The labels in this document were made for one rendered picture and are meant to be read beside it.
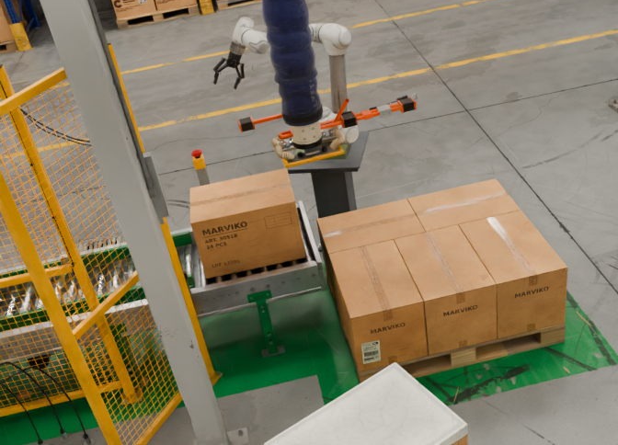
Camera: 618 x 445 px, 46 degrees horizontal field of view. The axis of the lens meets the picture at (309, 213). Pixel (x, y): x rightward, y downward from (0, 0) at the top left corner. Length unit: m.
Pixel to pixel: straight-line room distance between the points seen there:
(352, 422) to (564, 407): 1.67
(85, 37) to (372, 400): 1.66
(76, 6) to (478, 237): 2.62
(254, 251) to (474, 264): 1.25
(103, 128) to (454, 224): 2.35
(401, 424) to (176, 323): 1.16
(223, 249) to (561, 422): 2.03
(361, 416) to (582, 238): 2.88
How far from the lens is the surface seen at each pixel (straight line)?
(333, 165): 4.76
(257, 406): 4.25
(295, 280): 4.18
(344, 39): 4.47
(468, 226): 4.40
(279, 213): 4.09
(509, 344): 4.39
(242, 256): 4.23
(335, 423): 2.72
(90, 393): 3.67
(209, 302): 4.21
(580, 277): 4.92
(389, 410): 2.73
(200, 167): 4.65
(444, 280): 4.00
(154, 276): 3.15
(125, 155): 2.86
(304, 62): 3.82
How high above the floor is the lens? 3.07
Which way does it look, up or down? 33 degrees down
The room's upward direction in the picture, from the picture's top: 10 degrees counter-clockwise
